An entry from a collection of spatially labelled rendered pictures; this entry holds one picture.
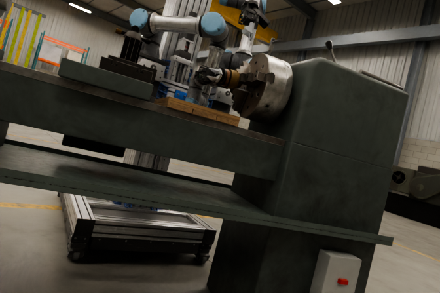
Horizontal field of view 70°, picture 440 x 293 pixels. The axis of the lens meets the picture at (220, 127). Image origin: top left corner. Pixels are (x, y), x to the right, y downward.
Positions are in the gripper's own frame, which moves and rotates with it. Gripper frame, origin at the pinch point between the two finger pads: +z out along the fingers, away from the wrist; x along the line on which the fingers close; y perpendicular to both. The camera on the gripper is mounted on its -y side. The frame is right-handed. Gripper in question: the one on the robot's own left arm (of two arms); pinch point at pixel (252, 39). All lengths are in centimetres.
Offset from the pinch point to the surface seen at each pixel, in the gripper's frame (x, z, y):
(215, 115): 13, 52, 19
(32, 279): -51, 123, 69
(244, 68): 1.4, 19.2, 3.1
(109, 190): 13, 87, 51
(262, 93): 14.5, 36.8, -0.6
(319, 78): 25.7, 27.6, -21.1
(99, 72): 19, 51, 63
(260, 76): 15.8, 29.9, 1.8
